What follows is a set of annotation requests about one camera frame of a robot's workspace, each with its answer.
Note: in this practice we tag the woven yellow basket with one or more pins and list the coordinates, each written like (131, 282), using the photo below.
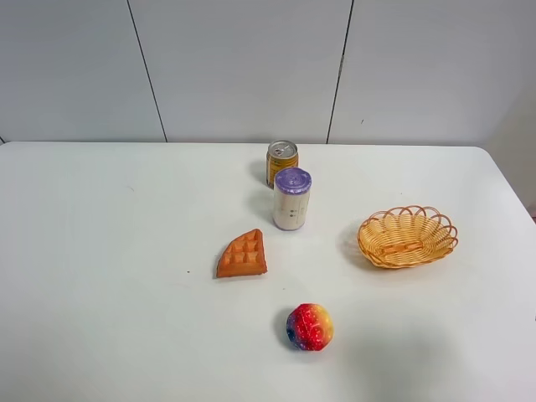
(405, 237)

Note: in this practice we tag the multicolour galaxy ball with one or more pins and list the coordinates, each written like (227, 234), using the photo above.
(309, 327)

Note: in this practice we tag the gold beverage can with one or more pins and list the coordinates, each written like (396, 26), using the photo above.
(280, 154)

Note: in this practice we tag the white cup with purple lid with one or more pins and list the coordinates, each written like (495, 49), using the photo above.
(292, 188)

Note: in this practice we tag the orange waffle wedge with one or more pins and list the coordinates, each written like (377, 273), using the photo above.
(244, 256)

